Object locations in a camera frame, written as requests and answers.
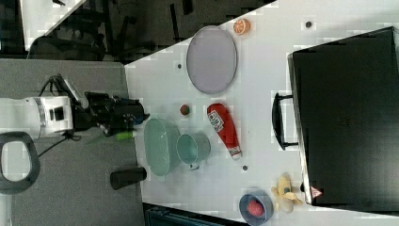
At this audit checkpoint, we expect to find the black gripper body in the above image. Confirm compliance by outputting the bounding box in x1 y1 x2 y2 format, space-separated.
72 91 150 137

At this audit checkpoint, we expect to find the black cylinder post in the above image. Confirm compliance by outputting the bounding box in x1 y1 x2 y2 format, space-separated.
110 167 147 190

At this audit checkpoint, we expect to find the red fruit in bowl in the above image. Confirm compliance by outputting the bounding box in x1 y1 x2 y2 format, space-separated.
247 200 264 217

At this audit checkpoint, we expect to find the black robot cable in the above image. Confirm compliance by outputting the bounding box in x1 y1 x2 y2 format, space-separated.
37 74 83 158

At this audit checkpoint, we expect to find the red ketchup bottle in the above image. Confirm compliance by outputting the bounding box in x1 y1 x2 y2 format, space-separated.
207 103 242 160

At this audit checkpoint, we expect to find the orange half slice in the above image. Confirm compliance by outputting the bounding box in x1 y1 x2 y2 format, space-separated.
233 19 250 35

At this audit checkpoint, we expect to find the green oval strainer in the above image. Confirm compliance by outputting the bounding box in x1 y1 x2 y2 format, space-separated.
144 118 180 176

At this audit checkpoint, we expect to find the teal metal cup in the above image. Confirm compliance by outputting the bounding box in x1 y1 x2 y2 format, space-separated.
176 133 211 170

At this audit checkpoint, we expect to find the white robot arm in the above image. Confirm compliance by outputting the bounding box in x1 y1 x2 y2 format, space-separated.
1 92 149 196

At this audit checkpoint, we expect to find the grey round plate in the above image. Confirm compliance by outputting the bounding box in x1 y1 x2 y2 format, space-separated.
186 25 237 94

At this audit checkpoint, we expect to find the red strawberry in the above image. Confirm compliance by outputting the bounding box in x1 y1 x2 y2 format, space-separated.
180 105 190 116

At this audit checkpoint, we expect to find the black toaster oven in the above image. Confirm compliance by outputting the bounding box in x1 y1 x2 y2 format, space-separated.
287 26 399 216

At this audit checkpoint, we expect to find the peeled banana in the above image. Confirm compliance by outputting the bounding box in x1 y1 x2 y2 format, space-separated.
271 174 303 214

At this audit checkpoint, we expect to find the blue bowl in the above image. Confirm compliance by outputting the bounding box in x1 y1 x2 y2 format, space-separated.
239 190 274 226

